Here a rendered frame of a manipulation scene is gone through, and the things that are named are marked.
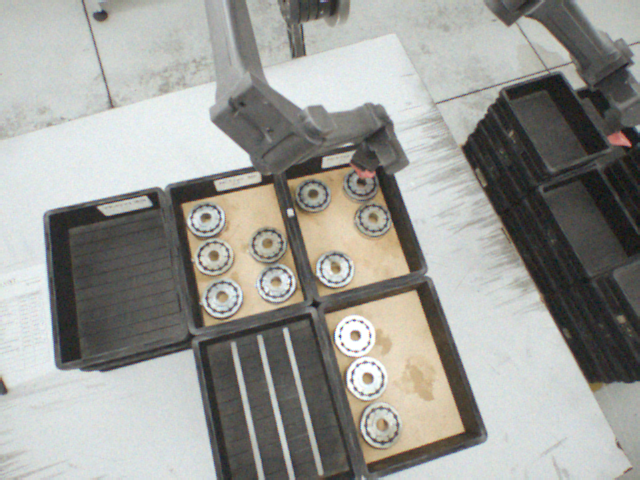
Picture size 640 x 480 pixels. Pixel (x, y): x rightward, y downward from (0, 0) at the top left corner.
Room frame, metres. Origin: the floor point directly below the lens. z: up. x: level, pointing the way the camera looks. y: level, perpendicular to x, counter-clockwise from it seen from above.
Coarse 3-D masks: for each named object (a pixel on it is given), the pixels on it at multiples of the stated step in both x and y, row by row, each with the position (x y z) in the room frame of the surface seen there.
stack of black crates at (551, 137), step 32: (512, 96) 1.28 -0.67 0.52; (544, 96) 1.34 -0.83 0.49; (576, 96) 1.28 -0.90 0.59; (480, 128) 1.21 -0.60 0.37; (512, 128) 1.11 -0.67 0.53; (544, 128) 1.18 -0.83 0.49; (576, 128) 1.19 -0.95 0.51; (480, 160) 1.12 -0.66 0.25; (512, 160) 1.04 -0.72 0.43; (544, 160) 0.95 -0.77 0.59; (576, 160) 0.98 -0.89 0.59; (512, 192) 0.95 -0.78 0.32
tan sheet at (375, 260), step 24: (336, 192) 0.54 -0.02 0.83; (312, 216) 0.45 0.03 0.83; (336, 216) 0.47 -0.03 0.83; (312, 240) 0.38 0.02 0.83; (336, 240) 0.40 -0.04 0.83; (360, 240) 0.41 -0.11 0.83; (384, 240) 0.42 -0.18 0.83; (312, 264) 0.32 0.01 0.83; (360, 264) 0.34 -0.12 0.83; (384, 264) 0.36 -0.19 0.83
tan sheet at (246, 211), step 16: (240, 192) 0.48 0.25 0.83; (256, 192) 0.49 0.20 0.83; (272, 192) 0.50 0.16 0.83; (224, 208) 0.43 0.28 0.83; (240, 208) 0.44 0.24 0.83; (256, 208) 0.44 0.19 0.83; (272, 208) 0.45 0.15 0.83; (240, 224) 0.39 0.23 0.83; (256, 224) 0.40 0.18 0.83; (272, 224) 0.41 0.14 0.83; (192, 240) 0.32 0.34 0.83; (240, 240) 0.34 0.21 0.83; (192, 256) 0.27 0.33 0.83; (240, 256) 0.30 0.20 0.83; (288, 256) 0.33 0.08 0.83; (240, 272) 0.26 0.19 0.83; (256, 272) 0.26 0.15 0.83; (256, 288) 0.22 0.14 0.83; (256, 304) 0.18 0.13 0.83; (272, 304) 0.19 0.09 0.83; (288, 304) 0.20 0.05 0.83; (208, 320) 0.12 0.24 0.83; (224, 320) 0.12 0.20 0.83
